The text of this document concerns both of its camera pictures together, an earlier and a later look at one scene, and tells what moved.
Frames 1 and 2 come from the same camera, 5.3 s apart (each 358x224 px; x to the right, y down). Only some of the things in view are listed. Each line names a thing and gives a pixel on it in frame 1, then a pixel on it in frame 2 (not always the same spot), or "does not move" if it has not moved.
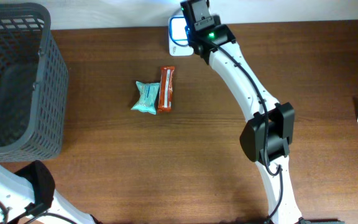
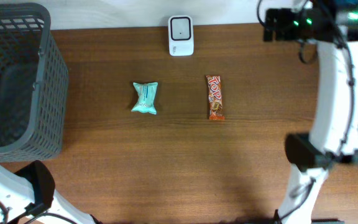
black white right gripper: (191, 32) -> (289, 17)
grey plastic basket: (23, 84) does not move
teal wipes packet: (148, 97) does not move
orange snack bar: (166, 81) -> (215, 98)
